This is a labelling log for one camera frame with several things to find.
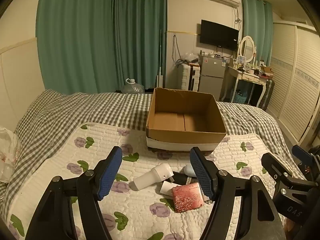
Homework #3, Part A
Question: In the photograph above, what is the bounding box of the black remote control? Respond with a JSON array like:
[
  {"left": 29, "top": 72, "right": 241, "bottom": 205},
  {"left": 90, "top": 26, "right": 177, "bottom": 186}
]
[{"left": 172, "top": 171, "right": 198, "bottom": 186}]

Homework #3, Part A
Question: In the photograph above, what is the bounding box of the white vanity table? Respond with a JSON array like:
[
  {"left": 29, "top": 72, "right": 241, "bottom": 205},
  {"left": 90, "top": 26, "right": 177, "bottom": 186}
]
[{"left": 219, "top": 64, "right": 267, "bottom": 108}]

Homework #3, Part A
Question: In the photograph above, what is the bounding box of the dark hanging cable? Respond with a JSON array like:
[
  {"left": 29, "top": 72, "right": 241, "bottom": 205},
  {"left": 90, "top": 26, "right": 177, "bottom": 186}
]
[{"left": 172, "top": 35, "right": 183, "bottom": 66}]

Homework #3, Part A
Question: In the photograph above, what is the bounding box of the floral quilted mat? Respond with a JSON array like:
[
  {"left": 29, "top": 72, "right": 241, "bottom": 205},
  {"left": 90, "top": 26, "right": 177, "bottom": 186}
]
[{"left": 7, "top": 122, "right": 308, "bottom": 240}]

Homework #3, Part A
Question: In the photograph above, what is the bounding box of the grey rectangular case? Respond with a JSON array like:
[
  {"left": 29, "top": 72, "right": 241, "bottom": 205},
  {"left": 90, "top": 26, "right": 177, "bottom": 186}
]
[{"left": 184, "top": 163, "right": 198, "bottom": 178}]

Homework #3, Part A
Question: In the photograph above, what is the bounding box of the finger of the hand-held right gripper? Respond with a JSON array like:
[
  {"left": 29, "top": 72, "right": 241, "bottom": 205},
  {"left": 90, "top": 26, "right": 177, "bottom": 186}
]
[
  {"left": 292, "top": 144, "right": 320, "bottom": 180},
  {"left": 261, "top": 152, "right": 316, "bottom": 202}
]

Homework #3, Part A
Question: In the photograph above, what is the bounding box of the pink floral wallet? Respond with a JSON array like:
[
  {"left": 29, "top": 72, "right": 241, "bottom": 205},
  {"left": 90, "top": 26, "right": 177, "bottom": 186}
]
[{"left": 171, "top": 183, "right": 209, "bottom": 213}]

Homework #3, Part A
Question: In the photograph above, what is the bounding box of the wide green curtain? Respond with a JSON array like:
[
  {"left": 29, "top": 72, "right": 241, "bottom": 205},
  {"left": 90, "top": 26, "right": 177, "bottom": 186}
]
[{"left": 36, "top": 0, "right": 119, "bottom": 96}]

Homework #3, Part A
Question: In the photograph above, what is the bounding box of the dark suitcase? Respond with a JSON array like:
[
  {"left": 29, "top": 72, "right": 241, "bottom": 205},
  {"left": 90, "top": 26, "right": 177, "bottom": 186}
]
[{"left": 256, "top": 78, "right": 275, "bottom": 111}]

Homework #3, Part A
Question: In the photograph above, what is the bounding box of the oval vanity mirror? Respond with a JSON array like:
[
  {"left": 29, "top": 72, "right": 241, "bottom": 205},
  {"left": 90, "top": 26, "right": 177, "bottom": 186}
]
[{"left": 237, "top": 35, "right": 258, "bottom": 64}]

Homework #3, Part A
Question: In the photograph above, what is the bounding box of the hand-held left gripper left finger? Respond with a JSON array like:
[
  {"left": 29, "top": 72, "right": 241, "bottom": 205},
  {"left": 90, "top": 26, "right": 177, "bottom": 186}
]
[{"left": 25, "top": 146, "right": 123, "bottom": 240}]

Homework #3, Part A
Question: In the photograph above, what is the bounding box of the clear water jug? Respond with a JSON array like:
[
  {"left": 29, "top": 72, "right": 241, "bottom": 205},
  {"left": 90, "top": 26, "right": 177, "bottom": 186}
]
[{"left": 121, "top": 78, "right": 145, "bottom": 94}]

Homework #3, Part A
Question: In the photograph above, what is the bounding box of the white power adapter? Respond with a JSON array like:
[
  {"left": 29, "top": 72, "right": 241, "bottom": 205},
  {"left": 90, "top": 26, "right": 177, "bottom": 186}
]
[{"left": 128, "top": 163, "right": 176, "bottom": 191}]

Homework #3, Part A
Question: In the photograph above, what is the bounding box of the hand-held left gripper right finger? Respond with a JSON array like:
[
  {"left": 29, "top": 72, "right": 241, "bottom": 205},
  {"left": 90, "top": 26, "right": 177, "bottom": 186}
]
[{"left": 189, "top": 147, "right": 287, "bottom": 240}]

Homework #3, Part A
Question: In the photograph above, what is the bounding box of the silver mini fridge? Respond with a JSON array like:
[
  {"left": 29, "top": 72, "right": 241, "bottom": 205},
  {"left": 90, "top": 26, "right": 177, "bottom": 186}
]
[{"left": 198, "top": 54, "right": 227, "bottom": 98}]

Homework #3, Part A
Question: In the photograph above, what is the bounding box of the brown box on vanity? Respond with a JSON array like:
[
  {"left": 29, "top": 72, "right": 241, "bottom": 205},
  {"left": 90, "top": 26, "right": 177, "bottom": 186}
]
[{"left": 260, "top": 66, "right": 274, "bottom": 78}]

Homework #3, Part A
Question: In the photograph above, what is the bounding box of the white flat mop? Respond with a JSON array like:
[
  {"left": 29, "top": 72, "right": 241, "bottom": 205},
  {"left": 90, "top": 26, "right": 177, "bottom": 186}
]
[{"left": 155, "top": 29, "right": 164, "bottom": 89}]

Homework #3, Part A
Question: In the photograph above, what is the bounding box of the black wall television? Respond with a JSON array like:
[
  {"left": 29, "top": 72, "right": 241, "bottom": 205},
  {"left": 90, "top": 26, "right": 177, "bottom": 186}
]
[{"left": 199, "top": 19, "right": 239, "bottom": 51}]

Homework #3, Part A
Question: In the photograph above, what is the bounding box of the white plastic bag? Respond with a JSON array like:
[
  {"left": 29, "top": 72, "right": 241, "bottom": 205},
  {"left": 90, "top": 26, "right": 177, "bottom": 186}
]
[{"left": 0, "top": 126, "right": 22, "bottom": 183}]

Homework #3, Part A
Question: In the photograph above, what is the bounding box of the white louvered wardrobe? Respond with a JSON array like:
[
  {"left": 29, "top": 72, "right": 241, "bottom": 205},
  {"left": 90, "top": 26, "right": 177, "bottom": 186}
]
[{"left": 264, "top": 21, "right": 320, "bottom": 143}]

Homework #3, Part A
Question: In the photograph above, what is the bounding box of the clear plastic bag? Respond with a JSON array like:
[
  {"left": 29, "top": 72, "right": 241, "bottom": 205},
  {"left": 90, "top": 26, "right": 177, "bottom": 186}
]
[{"left": 182, "top": 53, "right": 201, "bottom": 64}]

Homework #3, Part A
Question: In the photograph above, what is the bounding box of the narrow green curtain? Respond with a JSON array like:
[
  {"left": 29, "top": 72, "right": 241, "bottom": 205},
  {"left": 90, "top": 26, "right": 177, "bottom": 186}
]
[{"left": 241, "top": 0, "right": 273, "bottom": 66}]

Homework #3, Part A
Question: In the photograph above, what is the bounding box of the blue waste bin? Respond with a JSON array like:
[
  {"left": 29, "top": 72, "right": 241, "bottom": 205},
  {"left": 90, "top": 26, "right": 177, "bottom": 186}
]
[{"left": 231, "top": 87, "right": 248, "bottom": 104}]

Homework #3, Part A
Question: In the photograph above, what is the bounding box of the white squeeze tube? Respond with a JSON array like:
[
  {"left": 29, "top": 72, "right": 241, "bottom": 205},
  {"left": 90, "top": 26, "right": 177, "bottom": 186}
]
[{"left": 158, "top": 181, "right": 181, "bottom": 196}]

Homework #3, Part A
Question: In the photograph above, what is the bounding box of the cardboard box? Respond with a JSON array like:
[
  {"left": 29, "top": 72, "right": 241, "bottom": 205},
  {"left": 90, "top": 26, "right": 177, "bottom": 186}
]
[{"left": 146, "top": 87, "right": 227, "bottom": 153}]

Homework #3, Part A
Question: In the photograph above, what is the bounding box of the white ribbed suitcase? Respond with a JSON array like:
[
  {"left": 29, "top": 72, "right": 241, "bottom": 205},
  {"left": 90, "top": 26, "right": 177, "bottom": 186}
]
[{"left": 179, "top": 63, "right": 201, "bottom": 92}]

